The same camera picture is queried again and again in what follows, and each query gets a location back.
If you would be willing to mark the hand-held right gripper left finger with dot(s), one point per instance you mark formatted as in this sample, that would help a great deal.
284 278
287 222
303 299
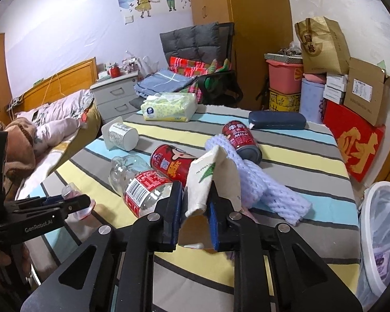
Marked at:
174 221

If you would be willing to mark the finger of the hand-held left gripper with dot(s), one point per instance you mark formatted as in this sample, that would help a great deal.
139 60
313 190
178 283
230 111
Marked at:
78 203
52 200

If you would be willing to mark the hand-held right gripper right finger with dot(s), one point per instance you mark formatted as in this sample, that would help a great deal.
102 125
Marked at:
214 230

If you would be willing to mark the small clear plastic cup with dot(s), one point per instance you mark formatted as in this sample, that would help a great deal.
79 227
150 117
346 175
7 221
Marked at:
84 216

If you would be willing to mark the white paper carton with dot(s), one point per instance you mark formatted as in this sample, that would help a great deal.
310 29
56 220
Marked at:
198 182

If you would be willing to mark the red cartoon drink can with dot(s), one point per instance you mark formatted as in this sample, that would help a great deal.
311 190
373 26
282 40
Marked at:
169 165
239 138

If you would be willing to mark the white trash bin with bag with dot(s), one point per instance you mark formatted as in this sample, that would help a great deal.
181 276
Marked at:
386 221

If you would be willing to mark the person's left hand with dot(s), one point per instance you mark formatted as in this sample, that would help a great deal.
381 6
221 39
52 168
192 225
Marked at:
6 273

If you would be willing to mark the clear plastic bottle red label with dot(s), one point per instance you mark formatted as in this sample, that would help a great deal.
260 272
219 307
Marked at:
139 185

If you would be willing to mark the brown fuzzy cloth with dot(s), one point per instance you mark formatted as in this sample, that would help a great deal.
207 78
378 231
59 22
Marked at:
18 152

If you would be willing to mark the yellow bed sheet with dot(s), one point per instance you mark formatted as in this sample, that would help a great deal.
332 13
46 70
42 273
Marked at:
81 133

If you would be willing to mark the white plastic yogurt cup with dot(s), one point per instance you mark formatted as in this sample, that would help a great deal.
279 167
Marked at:
122 135

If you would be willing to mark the light floral quilt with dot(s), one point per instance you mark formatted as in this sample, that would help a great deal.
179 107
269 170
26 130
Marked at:
61 113

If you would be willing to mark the power strip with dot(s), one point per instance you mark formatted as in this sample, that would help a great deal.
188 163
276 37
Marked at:
14 102

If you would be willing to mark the grey nightstand with drawers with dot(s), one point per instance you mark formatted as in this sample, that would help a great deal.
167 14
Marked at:
115 96

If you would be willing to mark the yellow patterned tissue pack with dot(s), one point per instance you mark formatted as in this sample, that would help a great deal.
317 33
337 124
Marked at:
169 107

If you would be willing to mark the wooden headboard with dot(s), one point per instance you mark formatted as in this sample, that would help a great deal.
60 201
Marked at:
68 78

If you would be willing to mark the dark blue glasses case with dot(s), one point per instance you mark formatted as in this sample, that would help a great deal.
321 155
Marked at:
278 120

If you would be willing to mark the red cup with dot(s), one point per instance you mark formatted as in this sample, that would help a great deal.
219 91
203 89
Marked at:
114 71

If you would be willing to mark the blue folded cloth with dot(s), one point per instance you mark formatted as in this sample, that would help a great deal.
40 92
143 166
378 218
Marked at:
162 83

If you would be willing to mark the black chair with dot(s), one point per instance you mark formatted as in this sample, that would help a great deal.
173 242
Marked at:
224 84

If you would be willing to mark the yellow tin box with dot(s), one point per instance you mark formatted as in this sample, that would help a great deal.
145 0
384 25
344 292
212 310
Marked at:
284 102

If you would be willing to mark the white plastic bag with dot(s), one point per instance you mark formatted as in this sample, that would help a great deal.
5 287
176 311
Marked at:
148 68

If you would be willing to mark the red plaid cloth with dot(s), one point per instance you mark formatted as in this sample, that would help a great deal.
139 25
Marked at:
185 66

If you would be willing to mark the red gift box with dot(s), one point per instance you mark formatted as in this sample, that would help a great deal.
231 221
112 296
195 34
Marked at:
338 126

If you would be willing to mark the light blue cylinder box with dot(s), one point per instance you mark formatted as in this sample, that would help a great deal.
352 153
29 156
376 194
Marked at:
312 100

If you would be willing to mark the pink plastic bin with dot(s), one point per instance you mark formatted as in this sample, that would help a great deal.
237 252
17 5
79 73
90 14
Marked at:
282 76

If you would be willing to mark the small white carton box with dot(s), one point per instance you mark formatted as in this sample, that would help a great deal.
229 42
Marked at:
335 87
334 95
337 79

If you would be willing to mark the pink lid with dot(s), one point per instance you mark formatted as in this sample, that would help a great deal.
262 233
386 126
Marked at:
313 77

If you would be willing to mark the grey quilted cushion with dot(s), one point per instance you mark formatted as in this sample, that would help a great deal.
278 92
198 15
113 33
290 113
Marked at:
191 39

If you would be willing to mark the patterned tray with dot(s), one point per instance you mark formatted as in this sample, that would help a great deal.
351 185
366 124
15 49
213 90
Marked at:
279 58

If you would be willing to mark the clear plastic bag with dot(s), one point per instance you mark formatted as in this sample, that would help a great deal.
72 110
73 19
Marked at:
292 48

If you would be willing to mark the open cardboard box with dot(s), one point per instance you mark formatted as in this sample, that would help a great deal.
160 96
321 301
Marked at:
364 94

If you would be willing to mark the wooden wardrobe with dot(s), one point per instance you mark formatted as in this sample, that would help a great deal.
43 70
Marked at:
253 22

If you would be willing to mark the brown paper bag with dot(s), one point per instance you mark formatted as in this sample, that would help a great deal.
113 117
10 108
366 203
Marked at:
328 48

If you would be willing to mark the white wall switch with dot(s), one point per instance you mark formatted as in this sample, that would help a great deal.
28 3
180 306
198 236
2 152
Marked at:
129 19

